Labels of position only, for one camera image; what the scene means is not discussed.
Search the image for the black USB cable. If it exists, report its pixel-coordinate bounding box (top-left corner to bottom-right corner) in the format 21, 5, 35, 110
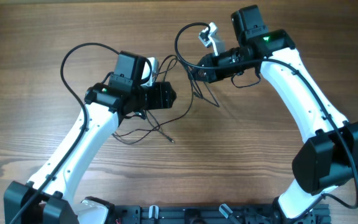
155, 54, 220, 108

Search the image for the thin black cable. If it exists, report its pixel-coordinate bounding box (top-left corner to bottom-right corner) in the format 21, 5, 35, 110
112, 90, 195, 146

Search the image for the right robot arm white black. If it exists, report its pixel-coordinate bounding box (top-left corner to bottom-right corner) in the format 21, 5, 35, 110
189, 5, 358, 223

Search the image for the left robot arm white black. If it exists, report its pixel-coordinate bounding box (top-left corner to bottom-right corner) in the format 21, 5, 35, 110
4, 51, 176, 223

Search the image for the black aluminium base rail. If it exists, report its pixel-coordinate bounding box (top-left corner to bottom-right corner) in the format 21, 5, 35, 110
104, 203, 332, 224

